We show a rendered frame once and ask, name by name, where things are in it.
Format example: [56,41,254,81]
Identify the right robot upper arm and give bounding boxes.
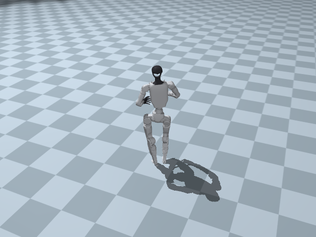
[167,81,180,98]

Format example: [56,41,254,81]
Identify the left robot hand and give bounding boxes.
[143,96,151,105]

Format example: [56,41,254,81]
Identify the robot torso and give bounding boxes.
[149,80,168,123]

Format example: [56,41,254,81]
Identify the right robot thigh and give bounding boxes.
[162,115,171,143]

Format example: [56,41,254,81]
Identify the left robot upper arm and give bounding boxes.
[136,84,150,107]

